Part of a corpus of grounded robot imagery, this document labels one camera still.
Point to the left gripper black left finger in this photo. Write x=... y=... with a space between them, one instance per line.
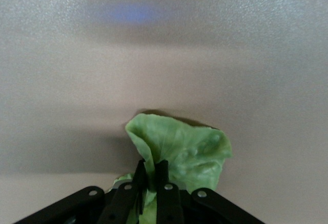
x=120 y=201

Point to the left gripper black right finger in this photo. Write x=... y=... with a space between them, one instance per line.
x=167 y=203

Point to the green lettuce leaf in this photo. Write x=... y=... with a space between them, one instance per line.
x=179 y=144

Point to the brown table cover mat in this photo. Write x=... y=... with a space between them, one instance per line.
x=77 y=80

